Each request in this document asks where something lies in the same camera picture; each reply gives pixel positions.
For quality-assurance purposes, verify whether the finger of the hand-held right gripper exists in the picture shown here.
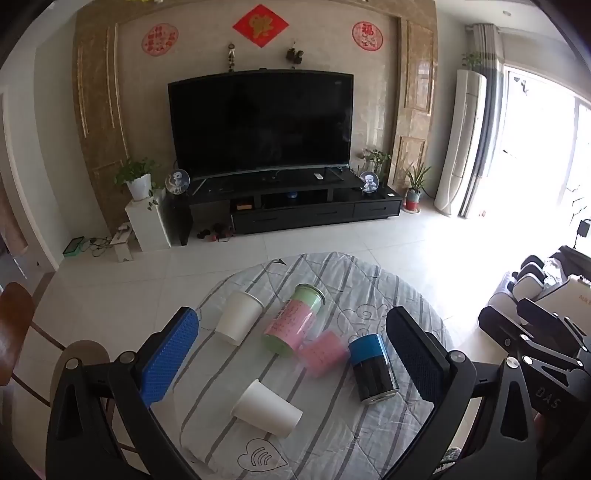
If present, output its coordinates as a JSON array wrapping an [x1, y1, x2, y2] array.
[[479, 306, 580, 372], [516, 298, 591, 354]]

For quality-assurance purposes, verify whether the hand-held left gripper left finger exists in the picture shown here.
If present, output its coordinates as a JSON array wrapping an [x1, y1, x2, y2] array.
[[45, 306, 204, 480]]

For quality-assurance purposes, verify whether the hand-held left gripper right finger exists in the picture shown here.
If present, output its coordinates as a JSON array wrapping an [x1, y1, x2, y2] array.
[[385, 306, 543, 480]]

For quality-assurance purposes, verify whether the pink translucent cup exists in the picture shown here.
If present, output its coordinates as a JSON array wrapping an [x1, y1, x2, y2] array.
[[298, 329, 350, 380]]

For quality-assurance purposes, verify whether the blue and black cup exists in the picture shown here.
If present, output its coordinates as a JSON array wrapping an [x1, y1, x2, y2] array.
[[347, 333, 400, 406]]

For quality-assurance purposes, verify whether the white paper cup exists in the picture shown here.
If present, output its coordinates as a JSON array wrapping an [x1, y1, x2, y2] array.
[[215, 290, 265, 347], [231, 379, 304, 438]]

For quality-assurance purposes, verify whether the green and pink cup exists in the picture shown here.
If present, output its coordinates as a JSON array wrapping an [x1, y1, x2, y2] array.
[[261, 283, 326, 356]]

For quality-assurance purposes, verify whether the black and white massage chair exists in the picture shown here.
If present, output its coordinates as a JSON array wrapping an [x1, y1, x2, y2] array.
[[488, 246, 591, 326]]

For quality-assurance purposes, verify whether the striped grey tablecloth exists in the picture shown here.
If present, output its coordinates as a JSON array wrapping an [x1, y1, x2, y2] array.
[[178, 251, 455, 480]]

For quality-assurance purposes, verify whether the small white stool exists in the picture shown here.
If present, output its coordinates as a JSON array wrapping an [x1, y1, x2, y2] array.
[[109, 228, 135, 263]]

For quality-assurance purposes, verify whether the white side cabinet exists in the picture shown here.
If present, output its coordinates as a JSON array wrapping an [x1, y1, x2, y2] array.
[[126, 187, 172, 253]]

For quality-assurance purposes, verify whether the brown wooden chair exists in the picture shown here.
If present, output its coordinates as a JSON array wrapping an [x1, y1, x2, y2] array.
[[0, 281, 38, 388]]

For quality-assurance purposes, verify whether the potted plant in red pot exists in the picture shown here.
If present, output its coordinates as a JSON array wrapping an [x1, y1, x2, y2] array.
[[402, 161, 433, 213]]

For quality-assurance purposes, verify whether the ivy in white pot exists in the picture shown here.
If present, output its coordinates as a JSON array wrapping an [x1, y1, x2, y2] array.
[[114, 158, 161, 202]]

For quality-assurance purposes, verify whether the black television stand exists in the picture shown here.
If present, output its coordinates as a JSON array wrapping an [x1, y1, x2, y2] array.
[[187, 167, 402, 235]]

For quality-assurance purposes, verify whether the white standing air conditioner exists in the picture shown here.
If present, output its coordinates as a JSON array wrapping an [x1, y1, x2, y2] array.
[[434, 69, 488, 216]]

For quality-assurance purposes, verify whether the green plant in vase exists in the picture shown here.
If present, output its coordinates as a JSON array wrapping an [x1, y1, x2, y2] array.
[[361, 148, 393, 177]]

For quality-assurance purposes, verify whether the grey striped curtain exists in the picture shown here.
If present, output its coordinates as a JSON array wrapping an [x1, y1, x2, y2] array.
[[457, 23, 505, 220]]

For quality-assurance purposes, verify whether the black flat television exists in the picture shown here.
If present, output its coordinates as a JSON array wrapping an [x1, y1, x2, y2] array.
[[167, 69, 355, 182]]

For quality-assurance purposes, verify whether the round red paper cutting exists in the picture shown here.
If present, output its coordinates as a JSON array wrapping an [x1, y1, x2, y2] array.
[[352, 21, 384, 51], [141, 24, 180, 56]]

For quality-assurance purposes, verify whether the red diamond wall decoration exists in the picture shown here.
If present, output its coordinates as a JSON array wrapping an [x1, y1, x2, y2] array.
[[232, 4, 291, 49]]

